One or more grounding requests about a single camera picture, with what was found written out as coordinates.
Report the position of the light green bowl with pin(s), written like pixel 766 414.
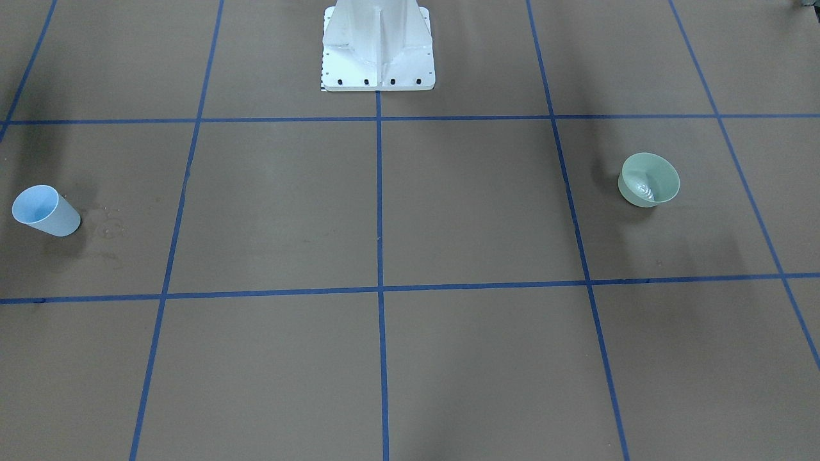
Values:
pixel 647 180

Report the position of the light blue plastic cup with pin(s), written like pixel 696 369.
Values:
pixel 43 208

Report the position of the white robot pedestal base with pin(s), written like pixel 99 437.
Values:
pixel 377 46

